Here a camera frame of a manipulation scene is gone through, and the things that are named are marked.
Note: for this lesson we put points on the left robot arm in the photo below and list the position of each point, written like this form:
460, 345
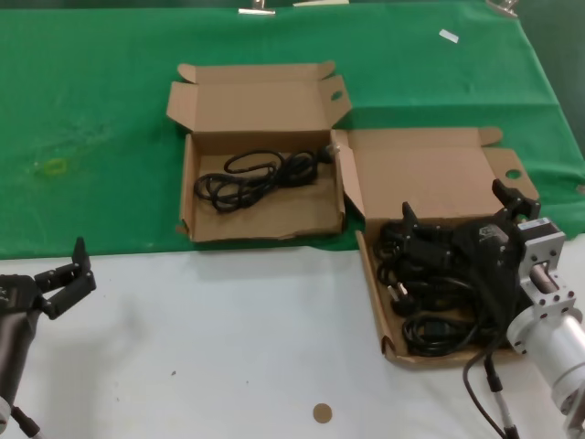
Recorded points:
13, 352

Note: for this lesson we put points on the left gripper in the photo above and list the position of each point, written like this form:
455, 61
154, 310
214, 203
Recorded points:
18, 295

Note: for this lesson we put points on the round brown cardboard disc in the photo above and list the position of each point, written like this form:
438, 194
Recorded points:
322, 414

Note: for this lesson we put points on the cardboard box with torn edge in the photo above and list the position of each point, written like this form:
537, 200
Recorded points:
265, 224

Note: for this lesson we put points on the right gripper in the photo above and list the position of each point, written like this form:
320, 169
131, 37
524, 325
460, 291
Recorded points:
496, 256

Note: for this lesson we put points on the green table cloth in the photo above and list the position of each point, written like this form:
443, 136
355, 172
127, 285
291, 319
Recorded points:
91, 91

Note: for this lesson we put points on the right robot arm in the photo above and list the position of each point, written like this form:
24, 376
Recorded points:
562, 347

